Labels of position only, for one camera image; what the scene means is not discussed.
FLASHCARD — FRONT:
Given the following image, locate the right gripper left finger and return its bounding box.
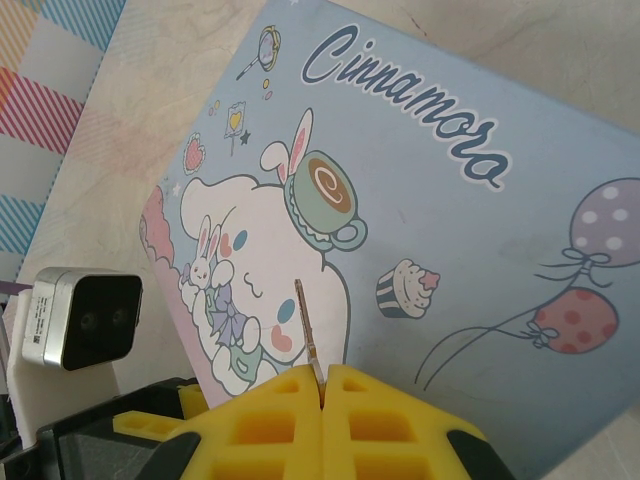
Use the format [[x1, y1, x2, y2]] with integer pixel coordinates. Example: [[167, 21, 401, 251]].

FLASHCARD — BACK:
[[134, 363, 324, 480]]

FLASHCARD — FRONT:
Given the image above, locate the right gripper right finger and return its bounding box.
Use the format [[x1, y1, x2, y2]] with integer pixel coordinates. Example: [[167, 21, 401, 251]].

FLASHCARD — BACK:
[[323, 363, 516, 480]]

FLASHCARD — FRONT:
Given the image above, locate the left camera white mount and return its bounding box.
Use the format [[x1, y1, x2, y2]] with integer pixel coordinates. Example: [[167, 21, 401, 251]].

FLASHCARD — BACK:
[[0, 287, 119, 446]]

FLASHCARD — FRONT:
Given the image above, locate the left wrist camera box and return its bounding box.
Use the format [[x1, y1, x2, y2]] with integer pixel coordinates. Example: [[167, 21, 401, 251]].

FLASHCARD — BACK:
[[20, 266, 144, 372]]

